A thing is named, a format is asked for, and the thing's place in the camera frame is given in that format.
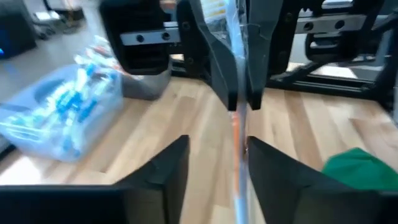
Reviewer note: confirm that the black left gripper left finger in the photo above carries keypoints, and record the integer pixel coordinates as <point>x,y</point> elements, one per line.
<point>149,199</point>

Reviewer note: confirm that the orange toothbrush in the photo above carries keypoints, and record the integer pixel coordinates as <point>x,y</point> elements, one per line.
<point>237,140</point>
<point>101,51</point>

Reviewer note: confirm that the blue toothbrush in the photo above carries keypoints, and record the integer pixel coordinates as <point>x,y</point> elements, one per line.
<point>70,102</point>
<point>87,110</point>
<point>90,70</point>

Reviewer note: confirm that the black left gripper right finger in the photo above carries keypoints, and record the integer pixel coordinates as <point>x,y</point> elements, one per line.
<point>295,199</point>

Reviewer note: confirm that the green cloth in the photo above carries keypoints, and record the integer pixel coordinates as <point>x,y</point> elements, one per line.
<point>360,171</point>

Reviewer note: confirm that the grey translucent plastic bin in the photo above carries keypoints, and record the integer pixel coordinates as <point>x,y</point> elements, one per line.
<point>146,87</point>

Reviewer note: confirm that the clear plastic bin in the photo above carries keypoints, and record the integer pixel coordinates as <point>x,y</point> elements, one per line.
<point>62,124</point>

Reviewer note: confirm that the computer tower with blue lights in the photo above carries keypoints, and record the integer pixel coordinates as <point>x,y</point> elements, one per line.
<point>15,28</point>

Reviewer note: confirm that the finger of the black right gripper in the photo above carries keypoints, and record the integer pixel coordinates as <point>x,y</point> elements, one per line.
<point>258,62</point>
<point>217,62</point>

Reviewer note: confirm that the black floor stand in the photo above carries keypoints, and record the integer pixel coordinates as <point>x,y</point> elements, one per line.
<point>66,11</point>

